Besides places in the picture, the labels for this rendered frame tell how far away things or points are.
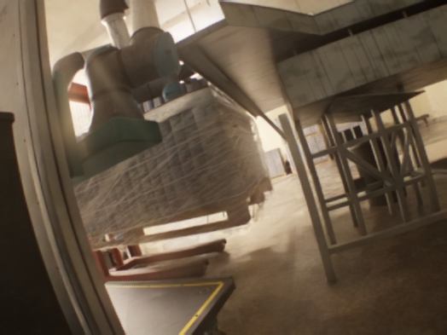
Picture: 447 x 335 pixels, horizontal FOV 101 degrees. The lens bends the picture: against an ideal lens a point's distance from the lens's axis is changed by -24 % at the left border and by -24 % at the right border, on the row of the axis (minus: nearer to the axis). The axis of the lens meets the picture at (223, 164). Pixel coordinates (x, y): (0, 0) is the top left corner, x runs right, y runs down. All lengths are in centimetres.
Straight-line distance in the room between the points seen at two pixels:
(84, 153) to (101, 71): 21
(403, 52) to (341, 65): 29
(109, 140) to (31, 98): 23
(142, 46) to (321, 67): 74
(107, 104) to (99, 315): 49
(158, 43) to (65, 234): 50
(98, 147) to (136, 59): 24
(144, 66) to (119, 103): 11
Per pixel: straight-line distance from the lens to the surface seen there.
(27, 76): 71
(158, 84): 91
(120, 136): 53
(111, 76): 65
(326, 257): 114
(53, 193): 59
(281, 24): 96
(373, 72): 113
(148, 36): 67
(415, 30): 128
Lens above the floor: 63
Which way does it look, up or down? 3 degrees up
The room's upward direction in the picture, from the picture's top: 18 degrees counter-clockwise
